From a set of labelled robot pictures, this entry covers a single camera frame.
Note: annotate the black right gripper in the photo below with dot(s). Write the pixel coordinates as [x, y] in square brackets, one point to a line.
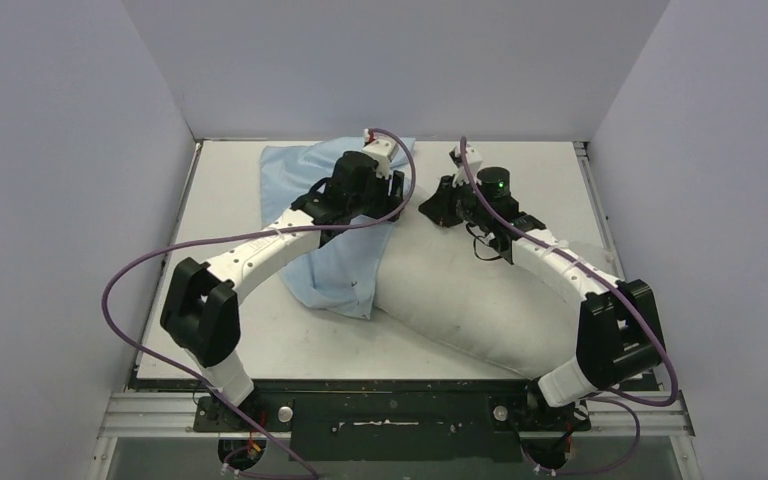
[450, 203]

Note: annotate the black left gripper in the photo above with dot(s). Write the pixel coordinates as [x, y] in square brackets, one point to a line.
[389, 191]

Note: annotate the white pillow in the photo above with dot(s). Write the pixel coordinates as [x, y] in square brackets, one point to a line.
[487, 318]

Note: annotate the light blue pillowcase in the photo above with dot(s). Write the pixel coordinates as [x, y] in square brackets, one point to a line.
[341, 276]

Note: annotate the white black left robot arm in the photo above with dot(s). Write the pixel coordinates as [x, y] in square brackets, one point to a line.
[201, 308]

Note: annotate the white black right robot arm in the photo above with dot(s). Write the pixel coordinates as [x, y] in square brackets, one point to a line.
[618, 328]

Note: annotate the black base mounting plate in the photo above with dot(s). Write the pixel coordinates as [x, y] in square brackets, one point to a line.
[374, 420]

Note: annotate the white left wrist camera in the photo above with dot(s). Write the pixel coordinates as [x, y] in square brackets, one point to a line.
[381, 150]

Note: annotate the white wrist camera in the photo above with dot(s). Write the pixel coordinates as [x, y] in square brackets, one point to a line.
[381, 150]
[467, 165]

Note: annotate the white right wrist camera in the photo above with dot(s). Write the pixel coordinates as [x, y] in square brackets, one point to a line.
[467, 165]

